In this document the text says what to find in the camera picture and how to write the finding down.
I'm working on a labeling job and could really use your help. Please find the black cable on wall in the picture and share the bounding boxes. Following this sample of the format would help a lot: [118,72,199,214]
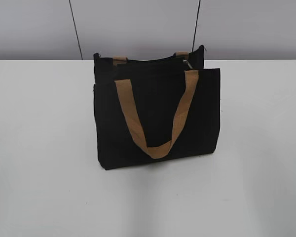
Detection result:
[191,0,202,53]
[69,0,84,61]

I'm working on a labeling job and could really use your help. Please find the black cable on right wall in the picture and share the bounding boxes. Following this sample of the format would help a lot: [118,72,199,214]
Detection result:
[191,0,202,53]

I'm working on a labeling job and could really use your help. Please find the black cable on left wall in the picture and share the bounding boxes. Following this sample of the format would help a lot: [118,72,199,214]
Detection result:
[69,0,84,61]

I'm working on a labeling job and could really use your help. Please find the black tote bag tan handles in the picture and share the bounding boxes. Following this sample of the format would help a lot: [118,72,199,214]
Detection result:
[93,45,221,170]

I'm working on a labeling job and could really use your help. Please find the silver zipper pull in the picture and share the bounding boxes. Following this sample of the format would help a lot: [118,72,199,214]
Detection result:
[183,59,193,69]

